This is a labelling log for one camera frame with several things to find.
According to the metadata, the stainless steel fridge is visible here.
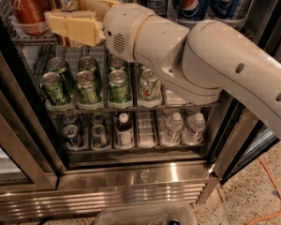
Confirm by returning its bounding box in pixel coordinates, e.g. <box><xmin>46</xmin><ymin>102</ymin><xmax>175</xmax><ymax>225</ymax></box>
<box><xmin>0</xmin><ymin>0</ymin><xmax>281</xmax><ymax>221</ymax></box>

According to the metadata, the empty white tray bottom shelf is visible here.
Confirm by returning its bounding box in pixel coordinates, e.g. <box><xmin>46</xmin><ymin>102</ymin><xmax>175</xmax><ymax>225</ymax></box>
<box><xmin>137</xmin><ymin>112</ymin><xmax>157</xmax><ymax>148</ymax></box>

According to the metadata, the clear water bottle right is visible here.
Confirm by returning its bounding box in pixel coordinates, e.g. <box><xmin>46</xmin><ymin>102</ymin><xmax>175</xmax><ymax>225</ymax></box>
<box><xmin>182</xmin><ymin>112</ymin><xmax>206</xmax><ymax>145</ymax></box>

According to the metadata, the fridge sliding door right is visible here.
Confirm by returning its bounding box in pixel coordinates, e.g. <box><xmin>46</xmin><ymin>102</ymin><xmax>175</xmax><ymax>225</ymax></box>
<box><xmin>219</xmin><ymin>110</ymin><xmax>280</xmax><ymax>185</ymax></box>

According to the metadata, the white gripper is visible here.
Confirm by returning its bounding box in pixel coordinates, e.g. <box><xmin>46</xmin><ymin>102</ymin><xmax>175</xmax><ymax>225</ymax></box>
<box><xmin>45</xmin><ymin>0</ymin><xmax>155</xmax><ymax>62</ymax></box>

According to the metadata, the clear water bottle left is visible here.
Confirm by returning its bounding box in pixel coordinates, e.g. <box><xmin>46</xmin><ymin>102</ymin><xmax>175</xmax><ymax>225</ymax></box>
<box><xmin>162</xmin><ymin>112</ymin><xmax>184</xmax><ymax>146</ymax></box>

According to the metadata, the silver blue can front left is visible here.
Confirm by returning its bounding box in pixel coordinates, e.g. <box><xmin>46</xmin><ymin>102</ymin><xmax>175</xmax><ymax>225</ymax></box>
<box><xmin>63</xmin><ymin>125</ymin><xmax>82</xmax><ymax>147</ymax></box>

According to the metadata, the blue pepsi can middle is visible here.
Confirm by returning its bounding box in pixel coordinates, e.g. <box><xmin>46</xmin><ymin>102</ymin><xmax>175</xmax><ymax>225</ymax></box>
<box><xmin>177</xmin><ymin>0</ymin><xmax>210</xmax><ymax>23</ymax></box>

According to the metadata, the red cola can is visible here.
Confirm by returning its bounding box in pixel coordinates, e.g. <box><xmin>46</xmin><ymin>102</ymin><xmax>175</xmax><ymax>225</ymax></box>
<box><xmin>8</xmin><ymin>0</ymin><xmax>48</xmax><ymax>36</ymax></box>

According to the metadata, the dark drink bottle white cap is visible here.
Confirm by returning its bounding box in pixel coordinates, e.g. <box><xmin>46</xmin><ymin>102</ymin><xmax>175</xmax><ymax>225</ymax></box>
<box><xmin>116</xmin><ymin>112</ymin><xmax>134</xmax><ymax>149</ymax></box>

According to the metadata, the empty white tray middle shelf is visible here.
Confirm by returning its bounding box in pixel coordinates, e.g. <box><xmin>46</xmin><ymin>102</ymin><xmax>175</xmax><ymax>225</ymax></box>
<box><xmin>164</xmin><ymin>88</ymin><xmax>187</xmax><ymax>105</ymax></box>

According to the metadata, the green can front left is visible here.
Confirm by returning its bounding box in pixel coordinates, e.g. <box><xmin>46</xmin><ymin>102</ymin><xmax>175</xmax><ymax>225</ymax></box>
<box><xmin>40</xmin><ymin>72</ymin><xmax>71</xmax><ymax>106</ymax></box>

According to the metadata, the fridge glass door left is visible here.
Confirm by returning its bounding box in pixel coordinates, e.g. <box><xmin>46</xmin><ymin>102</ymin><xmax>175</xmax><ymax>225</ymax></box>
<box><xmin>0</xmin><ymin>75</ymin><xmax>59</xmax><ymax>195</ymax></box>

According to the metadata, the green can back left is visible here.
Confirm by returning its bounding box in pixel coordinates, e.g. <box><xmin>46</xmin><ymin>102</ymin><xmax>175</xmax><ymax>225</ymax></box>
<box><xmin>47</xmin><ymin>57</ymin><xmax>74</xmax><ymax>94</ymax></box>

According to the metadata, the blue pepsi can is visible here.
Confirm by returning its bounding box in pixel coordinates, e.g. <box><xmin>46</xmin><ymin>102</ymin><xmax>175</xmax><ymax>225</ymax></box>
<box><xmin>177</xmin><ymin>0</ymin><xmax>210</xmax><ymax>23</ymax></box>
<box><xmin>209</xmin><ymin>0</ymin><xmax>253</xmax><ymax>30</ymax></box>

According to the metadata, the white diet can back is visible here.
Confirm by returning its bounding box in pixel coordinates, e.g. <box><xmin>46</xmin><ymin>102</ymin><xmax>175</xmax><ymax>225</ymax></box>
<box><xmin>139</xmin><ymin>65</ymin><xmax>147</xmax><ymax>74</ymax></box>

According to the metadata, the white diet can front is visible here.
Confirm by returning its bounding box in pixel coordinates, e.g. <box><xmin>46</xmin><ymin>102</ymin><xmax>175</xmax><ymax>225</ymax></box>
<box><xmin>140</xmin><ymin>68</ymin><xmax>161</xmax><ymax>101</ymax></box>

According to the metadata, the clear plastic bin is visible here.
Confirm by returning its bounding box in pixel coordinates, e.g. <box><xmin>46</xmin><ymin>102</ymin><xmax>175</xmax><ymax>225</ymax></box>
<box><xmin>96</xmin><ymin>202</ymin><xmax>198</xmax><ymax>225</ymax></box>

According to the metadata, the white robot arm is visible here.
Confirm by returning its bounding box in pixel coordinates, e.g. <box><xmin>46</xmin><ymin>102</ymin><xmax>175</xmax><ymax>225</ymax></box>
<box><xmin>45</xmin><ymin>0</ymin><xmax>281</xmax><ymax>141</ymax></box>

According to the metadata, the silver blue can back left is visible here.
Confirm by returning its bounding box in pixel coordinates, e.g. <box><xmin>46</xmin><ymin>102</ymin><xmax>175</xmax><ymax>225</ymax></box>
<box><xmin>64</xmin><ymin>113</ymin><xmax>80</xmax><ymax>126</ymax></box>

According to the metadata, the clear water bottle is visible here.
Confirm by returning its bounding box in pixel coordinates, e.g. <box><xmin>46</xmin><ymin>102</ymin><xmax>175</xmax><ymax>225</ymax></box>
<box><xmin>162</xmin><ymin>112</ymin><xmax>184</xmax><ymax>146</ymax></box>
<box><xmin>182</xmin><ymin>112</ymin><xmax>206</xmax><ymax>145</ymax></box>

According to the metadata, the green can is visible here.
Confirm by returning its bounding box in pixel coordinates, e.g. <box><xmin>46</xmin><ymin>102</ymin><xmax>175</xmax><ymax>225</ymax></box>
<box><xmin>40</xmin><ymin>72</ymin><xmax>71</xmax><ymax>106</ymax></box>
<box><xmin>109</xmin><ymin>69</ymin><xmax>131</xmax><ymax>103</ymax></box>
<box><xmin>47</xmin><ymin>57</ymin><xmax>74</xmax><ymax>94</ymax></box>
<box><xmin>109</xmin><ymin>56</ymin><xmax>126</xmax><ymax>71</ymax></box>
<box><xmin>76</xmin><ymin>70</ymin><xmax>101</xmax><ymax>105</ymax></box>
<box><xmin>78</xmin><ymin>56</ymin><xmax>101</xmax><ymax>79</ymax></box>

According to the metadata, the silver blue can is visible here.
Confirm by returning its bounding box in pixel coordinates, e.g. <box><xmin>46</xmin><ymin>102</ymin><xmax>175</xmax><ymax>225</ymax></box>
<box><xmin>91</xmin><ymin>112</ymin><xmax>105</xmax><ymax>125</ymax></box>
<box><xmin>64</xmin><ymin>113</ymin><xmax>80</xmax><ymax>126</ymax></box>
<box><xmin>63</xmin><ymin>125</ymin><xmax>82</xmax><ymax>147</ymax></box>
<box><xmin>91</xmin><ymin>125</ymin><xmax>109</xmax><ymax>150</ymax></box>

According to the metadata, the white diet can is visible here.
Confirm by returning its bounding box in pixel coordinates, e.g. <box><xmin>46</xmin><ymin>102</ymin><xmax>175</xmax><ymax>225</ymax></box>
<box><xmin>139</xmin><ymin>65</ymin><xmax>147</xmax><ymax>74</ymax></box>
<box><xmin>140</xmin><ymin>68</ymin><xmax>161</xmax><ymax>101</ymax></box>

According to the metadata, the blue pepsi can right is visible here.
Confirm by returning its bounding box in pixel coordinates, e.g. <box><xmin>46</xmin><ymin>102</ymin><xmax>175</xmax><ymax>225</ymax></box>
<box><xmin>209</xmin><ymin>0</ymin><xmax>253</xmax><ymax>30</ymax></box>

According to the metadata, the empty white tray shelf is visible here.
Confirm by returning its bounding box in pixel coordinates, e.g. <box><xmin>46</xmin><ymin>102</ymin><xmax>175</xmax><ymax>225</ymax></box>
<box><xmin>164</xmin><ymin>88</ymin><xmax>187</xmax><ymax>105</ymax></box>
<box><xmin>137</xmin><ymin>112</ymin><xmax>157</xmax><ymax>148</ymax></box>

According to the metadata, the orange power cable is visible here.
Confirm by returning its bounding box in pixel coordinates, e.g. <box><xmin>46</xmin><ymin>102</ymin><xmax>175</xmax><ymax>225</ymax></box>
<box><xmin>246</xmin><ymin>157</ymin><xmax>281</xmax><ymax>225</ymax></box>

